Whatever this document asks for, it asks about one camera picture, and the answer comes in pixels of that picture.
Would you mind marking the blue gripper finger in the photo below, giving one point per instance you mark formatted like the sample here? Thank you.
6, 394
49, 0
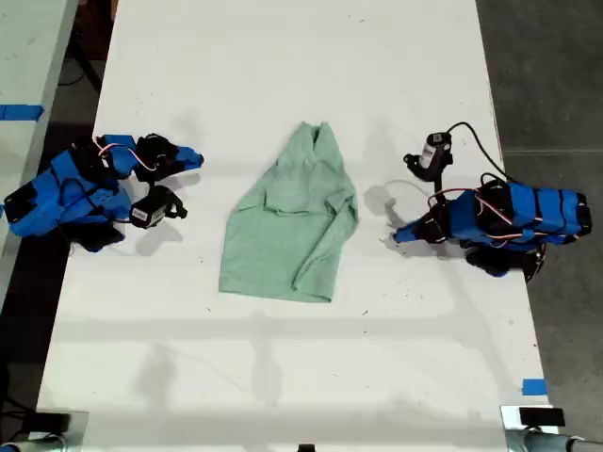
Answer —
188, 157
407, 233

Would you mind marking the blue and black arm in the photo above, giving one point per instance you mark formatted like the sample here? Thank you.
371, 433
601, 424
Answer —
47, 202
542, 212

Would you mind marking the pale green T-shirt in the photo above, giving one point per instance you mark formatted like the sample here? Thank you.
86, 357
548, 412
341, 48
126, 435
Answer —
282, 226

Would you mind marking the long blue tape strip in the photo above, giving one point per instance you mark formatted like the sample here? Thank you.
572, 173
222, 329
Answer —
21, 112

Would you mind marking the white side table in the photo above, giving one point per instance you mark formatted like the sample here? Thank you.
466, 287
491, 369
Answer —
28, 56

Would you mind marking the short blue tape piece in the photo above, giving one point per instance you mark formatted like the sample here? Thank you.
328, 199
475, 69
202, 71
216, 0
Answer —
534, 387

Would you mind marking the metal clamp plate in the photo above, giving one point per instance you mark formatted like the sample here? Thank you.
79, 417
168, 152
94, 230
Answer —
509, 419
77, 433

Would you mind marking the small black box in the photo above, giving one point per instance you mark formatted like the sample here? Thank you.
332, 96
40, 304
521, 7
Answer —
52, 420
542, 416

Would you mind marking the small black edge clip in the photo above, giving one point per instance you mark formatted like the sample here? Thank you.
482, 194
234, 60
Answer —
306, 448

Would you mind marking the metal table clamp tube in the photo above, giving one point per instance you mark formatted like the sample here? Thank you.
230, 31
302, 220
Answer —
556, 442

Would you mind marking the black camera stalk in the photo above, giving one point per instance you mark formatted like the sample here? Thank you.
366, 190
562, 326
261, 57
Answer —
424, 172
180, 207

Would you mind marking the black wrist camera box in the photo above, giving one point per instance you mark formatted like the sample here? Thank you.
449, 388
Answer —
431, 150
151, 212

